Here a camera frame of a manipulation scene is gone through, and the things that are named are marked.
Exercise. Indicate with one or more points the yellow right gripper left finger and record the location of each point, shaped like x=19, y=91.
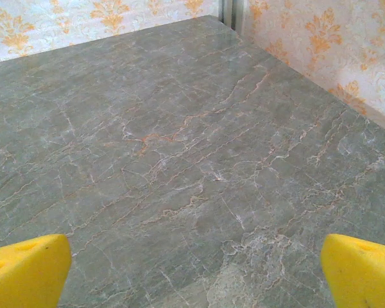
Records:
x=29, y=272

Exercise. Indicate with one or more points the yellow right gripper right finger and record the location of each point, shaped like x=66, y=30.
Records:
x=362, y=276

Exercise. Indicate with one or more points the aluminium frame post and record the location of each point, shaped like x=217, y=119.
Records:
x=232, y=13

